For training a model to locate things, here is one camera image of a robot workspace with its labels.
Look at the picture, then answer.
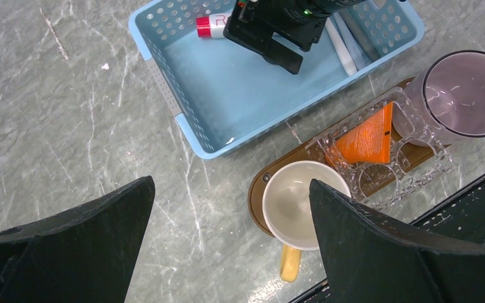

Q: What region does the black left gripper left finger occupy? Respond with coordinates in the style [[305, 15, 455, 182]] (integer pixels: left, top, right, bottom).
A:
[[0, 176, 155, 302]]

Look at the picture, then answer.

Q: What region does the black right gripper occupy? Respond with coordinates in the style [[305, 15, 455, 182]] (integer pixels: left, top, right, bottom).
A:
[[223, 0, 327, 76]]

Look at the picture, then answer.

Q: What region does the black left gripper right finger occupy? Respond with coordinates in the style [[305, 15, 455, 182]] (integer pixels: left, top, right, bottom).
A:
[[309, 179, 485, 302]]

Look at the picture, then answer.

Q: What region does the white toothpaste tube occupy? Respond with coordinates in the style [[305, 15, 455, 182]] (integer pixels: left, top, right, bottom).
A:
[[196, 13, 231, 39]]

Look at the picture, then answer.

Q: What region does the yellow mug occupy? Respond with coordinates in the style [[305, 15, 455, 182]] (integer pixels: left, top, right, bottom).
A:
[[262, 160, 351, 282]]

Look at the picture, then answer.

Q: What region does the clear glass holder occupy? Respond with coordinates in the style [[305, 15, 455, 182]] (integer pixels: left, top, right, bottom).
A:
[[304, 87, 453, 210]]

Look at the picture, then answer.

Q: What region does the orange toothpaste tube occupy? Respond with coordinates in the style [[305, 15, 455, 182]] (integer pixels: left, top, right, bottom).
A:
[[325, 104, 393, 165]]

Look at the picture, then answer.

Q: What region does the purple mug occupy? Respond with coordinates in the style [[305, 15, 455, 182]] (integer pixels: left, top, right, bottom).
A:
[[404, 50, 485, 145]]

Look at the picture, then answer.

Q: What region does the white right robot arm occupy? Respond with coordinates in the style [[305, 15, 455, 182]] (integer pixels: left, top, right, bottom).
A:
[[223, 0, 360, 74]]

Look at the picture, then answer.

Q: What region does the grey toothbrush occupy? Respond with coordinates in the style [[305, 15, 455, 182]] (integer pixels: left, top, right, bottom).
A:
[[339, 9, 381, 61]]

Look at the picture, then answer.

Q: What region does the oval wooden tray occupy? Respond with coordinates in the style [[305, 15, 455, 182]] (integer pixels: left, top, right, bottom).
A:
[[248, 78, 453, 235]]

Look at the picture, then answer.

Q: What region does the light blue plastic basket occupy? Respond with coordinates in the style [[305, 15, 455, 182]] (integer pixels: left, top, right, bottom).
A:
[[128, 1, 425, 159]]

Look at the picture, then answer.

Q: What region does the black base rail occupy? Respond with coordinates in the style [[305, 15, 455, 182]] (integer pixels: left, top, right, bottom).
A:
[[296, 174, 485, 302]]

